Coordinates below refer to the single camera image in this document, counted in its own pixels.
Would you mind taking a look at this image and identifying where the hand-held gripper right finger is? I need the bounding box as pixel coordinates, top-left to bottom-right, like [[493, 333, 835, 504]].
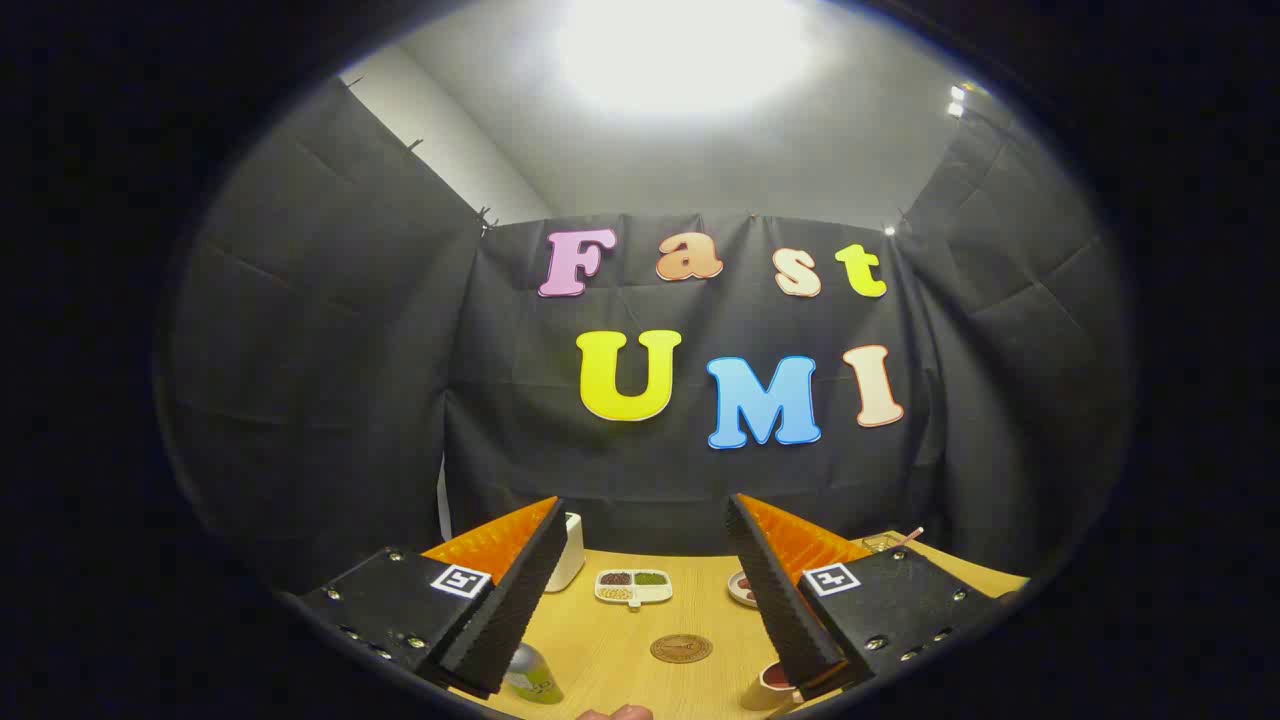
[[726, 492, 1001, 701]]

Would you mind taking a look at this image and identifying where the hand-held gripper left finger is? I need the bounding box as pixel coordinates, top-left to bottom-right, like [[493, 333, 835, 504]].
[[298, 496, 569, 699]]

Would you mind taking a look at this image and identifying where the silver green juice bottle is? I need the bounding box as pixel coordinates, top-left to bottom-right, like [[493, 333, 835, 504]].
[[503, 643, 565, 705]]

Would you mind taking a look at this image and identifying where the cream cup with wooden handle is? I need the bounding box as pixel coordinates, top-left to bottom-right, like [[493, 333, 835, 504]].
[[741, 660, 804, 712]]

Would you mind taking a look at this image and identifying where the round cork coaster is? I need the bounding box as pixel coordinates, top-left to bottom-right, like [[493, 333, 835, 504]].
[[650, 633, 714, 664]]

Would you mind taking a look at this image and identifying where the white toaster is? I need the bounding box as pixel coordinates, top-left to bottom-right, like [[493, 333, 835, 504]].
[[545, 512, 586, 593]]

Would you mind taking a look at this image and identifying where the wooden table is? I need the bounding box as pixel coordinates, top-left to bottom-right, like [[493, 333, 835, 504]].
[[447, 530, 1031, 720]]

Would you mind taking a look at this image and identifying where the white divided bean dish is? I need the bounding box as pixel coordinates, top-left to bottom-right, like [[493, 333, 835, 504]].
[[595, 569, 673, 611]]

